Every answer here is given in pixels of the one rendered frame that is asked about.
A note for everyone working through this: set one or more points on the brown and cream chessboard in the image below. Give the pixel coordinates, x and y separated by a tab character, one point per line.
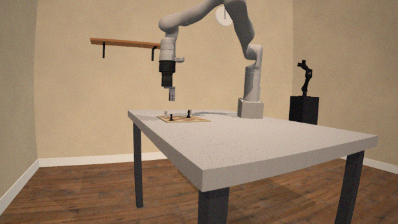
183	119

